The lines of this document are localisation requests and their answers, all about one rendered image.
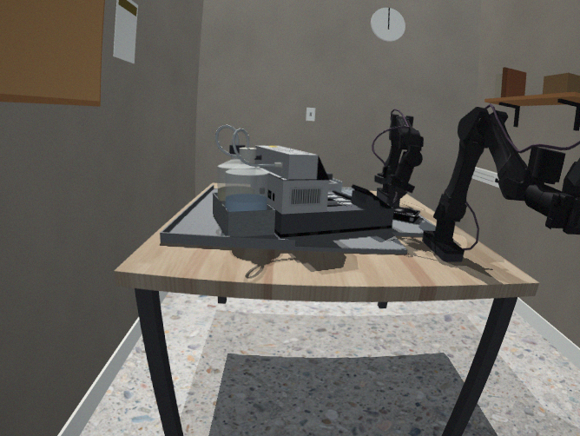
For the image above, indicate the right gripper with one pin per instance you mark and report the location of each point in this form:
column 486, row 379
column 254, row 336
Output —
column 402, row 173

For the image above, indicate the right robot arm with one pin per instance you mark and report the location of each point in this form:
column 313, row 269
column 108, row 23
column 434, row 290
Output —
column 401, row 139

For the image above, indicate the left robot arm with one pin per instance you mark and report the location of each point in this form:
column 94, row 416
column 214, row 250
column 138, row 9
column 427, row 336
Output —
column 545, row 166

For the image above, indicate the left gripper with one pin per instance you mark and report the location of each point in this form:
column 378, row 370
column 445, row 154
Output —
column 555, row 204

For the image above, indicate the white flexible hose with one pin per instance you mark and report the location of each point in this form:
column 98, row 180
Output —
column 236, row 152

